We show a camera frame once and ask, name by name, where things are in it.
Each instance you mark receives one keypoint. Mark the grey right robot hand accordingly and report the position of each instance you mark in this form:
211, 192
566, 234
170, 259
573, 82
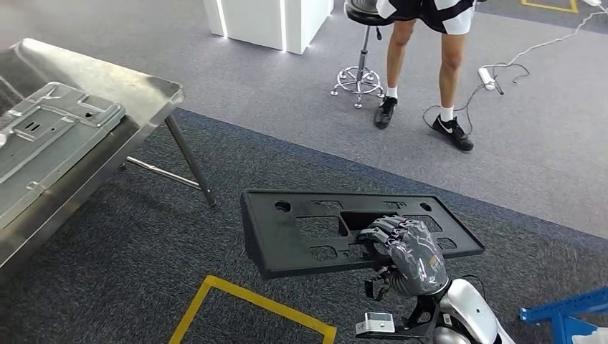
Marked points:
418, 261

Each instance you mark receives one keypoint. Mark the black plastic panel part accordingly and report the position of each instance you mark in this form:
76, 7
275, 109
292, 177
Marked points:
275, 237

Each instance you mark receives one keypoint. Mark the blue metal shelf rack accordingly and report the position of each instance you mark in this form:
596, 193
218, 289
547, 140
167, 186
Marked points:
570, 304

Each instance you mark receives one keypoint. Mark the stainless steel workbench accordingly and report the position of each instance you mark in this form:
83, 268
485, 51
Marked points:
119, 85

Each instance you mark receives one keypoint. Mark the yellow floor tape square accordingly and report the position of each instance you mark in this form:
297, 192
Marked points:
266, 304

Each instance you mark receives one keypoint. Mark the white power strip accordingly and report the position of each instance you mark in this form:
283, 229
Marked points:
487, 78

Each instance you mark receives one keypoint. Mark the person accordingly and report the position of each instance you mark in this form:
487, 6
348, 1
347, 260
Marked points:
449, 61

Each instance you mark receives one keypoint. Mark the black stool with chrome base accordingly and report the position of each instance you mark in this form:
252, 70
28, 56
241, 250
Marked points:
363, 47

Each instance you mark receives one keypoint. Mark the white cabinet with light strips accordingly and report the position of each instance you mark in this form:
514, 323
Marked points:
256, 24

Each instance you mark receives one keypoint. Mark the grey stamped metal panel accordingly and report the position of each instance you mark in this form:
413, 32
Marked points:
47, 142

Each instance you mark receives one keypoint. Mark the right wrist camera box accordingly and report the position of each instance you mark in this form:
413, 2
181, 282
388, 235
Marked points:
375, 324

